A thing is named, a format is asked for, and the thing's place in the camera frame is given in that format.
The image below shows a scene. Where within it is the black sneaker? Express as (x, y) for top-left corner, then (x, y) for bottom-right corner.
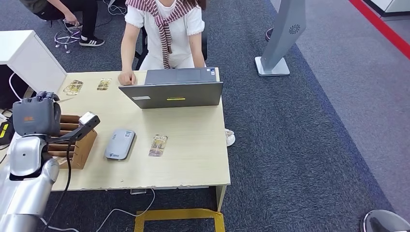
(78, 36), (105, 48)

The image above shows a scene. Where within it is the yellow floor tape frame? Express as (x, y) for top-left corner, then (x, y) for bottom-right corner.
(133, 208), (226, 232)

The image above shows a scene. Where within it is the background person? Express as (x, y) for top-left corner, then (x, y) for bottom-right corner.
(19, 0), (98, 41)

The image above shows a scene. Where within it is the grey card reader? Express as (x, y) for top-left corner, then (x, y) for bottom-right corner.
(104, 129), (136, 161)

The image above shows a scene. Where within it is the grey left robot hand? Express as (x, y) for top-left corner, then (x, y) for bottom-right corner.
(12, 91), (62, 138)

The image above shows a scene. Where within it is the wooden card organizer box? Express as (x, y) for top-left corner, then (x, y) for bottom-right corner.
(48, 115), (98, 170)

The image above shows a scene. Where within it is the chrome stool base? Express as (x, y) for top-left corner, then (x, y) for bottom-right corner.
(54, 19), (82, 55)

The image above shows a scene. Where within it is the person's white shoe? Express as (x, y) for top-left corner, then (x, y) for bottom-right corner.
(224, 129), (236, 147)

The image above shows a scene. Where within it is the light wooden desk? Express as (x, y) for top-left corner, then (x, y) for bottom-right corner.
(0, 68), (231, 213)

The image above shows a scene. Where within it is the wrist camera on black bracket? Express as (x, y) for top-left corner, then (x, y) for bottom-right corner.
(48, 111), (101, 144)

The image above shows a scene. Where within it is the white floor cable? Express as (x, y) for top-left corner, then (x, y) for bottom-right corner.
(40, 188), (156, 232)

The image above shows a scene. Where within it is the person's right hand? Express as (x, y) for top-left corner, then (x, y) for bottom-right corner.
(117, 71), (138, 87)

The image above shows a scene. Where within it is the white cable bundle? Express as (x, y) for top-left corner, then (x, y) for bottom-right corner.
(102, 0), (128, 16)

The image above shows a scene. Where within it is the black device with yellow label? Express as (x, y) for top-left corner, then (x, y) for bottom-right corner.
(0, 121), (15, 146)

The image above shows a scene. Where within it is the small patterned card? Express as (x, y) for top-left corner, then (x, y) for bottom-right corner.
(97, 78), (112, 91)

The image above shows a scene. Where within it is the grey kiosk stand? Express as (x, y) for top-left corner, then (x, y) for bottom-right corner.
(254, 0), (307, 77)

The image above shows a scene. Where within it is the white cabinet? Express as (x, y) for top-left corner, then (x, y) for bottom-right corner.
(0, 30), (67, 98)

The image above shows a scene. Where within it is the white cable at cabinet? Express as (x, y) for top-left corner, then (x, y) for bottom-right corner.
(9, 72), (25, 101)

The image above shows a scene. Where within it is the patterned ID card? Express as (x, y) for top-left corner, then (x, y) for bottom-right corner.
(148, 134), (169, 158)

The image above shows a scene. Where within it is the patterned card with rounded end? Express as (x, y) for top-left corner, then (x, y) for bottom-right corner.
(63, 80), (84, 96)

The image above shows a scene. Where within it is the white furniture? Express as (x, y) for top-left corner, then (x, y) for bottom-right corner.
(365, 0), (410, 18)

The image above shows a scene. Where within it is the background person's hand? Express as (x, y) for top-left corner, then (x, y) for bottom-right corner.
(64, 12), (80, 27)

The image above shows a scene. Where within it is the grey laptop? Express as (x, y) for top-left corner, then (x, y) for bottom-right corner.
(118, 67), (224, 110)

